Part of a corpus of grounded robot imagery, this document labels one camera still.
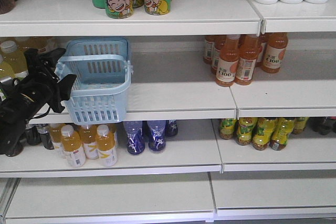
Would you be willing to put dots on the blue sports drink bottle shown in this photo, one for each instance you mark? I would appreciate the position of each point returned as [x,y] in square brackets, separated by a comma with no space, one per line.
[171,128]
[157,141]
[135,140]

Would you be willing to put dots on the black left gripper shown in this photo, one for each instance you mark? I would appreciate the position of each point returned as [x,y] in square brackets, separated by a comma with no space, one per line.
[41,84]

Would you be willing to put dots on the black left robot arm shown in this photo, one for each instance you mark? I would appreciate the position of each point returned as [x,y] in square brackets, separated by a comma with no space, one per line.
[25,97]

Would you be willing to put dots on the light blue plastic basket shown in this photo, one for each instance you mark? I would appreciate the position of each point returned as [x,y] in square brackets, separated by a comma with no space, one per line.
[103,70]

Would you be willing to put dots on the white metal store shelving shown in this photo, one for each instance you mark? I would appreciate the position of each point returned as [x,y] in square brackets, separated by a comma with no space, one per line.
[198,178]

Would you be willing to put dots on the plastic coke bottle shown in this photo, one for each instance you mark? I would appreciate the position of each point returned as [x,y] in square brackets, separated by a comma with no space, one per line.
[323,125]

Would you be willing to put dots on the orange C100 juice bottle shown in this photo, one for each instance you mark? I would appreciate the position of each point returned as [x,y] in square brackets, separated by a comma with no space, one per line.
[248,53]
[228,61]
[275,52]

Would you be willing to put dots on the yellow iced tea bottle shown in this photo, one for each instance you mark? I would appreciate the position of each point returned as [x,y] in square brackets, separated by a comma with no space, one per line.
[245,129]
[299,124]
[226,128]
[264,130]
[281,133]

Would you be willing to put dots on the pale yellow drink bottle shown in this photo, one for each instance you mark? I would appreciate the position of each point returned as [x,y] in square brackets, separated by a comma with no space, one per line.
[7,72]
[15,58]

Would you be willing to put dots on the orange vitamin drink bottle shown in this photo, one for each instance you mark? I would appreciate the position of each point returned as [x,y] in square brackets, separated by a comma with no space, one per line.
[106,146]
[72,145]
[87,135]

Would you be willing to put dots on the dark tea bottle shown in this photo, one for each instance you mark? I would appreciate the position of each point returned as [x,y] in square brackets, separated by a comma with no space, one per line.
[44,134]
[32,135]

